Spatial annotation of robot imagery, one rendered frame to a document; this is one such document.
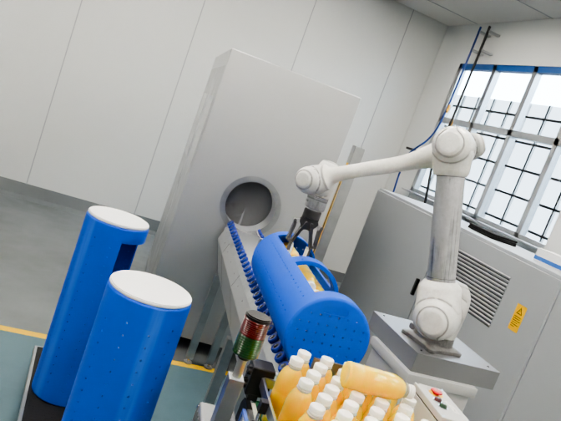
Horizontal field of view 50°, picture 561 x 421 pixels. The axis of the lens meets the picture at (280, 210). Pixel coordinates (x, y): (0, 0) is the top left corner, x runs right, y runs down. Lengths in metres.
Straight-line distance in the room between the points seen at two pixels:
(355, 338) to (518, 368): 1.55
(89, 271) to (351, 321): 1.26
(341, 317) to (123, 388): 0.72
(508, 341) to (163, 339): 2.06
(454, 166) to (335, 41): 5.11
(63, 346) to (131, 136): 4.14
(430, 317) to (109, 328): 1.06
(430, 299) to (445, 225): 0.26
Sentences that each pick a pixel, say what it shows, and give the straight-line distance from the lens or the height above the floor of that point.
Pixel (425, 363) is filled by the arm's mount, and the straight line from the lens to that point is 2.37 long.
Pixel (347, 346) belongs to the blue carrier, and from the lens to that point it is 2.02.
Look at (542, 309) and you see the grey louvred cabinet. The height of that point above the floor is 1.25.
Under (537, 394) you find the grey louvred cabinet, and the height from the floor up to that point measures 0.82.
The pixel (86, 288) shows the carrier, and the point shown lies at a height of 0.72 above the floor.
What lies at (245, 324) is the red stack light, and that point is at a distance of 1.42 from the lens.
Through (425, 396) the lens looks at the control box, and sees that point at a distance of 1.88.
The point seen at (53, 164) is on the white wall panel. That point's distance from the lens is 6.83.
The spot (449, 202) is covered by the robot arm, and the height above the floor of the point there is 1.63.
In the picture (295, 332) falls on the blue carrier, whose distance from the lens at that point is 1.96.
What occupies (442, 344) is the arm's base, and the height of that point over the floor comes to 1.11.
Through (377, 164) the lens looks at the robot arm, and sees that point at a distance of 2.38.
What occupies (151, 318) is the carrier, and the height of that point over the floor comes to 0.99.
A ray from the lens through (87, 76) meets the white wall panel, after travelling 6.71.
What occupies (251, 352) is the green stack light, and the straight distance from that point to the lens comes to 1.43.
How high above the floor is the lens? 1.70
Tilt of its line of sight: 8 degrees down
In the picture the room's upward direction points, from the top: 20 degrees clockwise
